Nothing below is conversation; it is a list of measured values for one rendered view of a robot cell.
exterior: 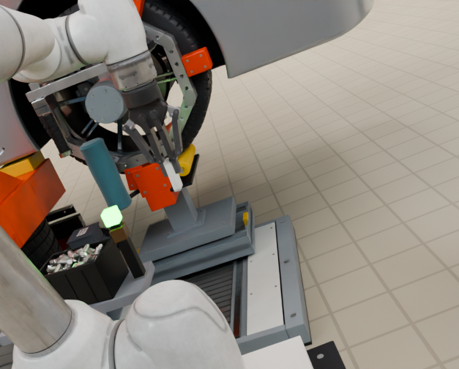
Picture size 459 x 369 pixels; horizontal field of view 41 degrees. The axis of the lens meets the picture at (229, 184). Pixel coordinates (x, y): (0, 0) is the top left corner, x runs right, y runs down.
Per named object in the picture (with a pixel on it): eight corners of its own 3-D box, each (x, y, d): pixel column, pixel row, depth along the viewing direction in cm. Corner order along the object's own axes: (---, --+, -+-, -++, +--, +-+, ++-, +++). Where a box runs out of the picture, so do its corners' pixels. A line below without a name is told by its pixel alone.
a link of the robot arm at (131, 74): (143, 54, 117) (154, 83, 119) (152, 46, 125) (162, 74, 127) (100, 69, 118) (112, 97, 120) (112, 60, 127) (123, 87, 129)
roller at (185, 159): (198, 151, 250) (192, 138, 249) (192, 176, 223) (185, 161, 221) (185, 156, 251) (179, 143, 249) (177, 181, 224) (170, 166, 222)
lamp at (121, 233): (130, 233, 164) (124, 220, 163) (128, 239, 161) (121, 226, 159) (117, 238, 165) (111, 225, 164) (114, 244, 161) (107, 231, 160)
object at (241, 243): (255, 217, 271) (247, 198, 268) (255, 255, 237) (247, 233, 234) (152, 252, 279) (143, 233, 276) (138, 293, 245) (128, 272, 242)
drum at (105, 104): (143, 102, 222) (127, 66, 218) (132, 117, 202) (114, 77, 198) (107, 116, 224) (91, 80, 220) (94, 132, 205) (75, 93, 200)
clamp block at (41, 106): (59, 105, 204) (52, 90, 202) (51, 111, 195) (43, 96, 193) (46, 110, 204) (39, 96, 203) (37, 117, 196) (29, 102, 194)
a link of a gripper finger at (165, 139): (151, 107, 127) (158, 105, 127) (172, 156, 131) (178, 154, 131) (148, 113, 124) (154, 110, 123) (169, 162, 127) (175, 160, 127)
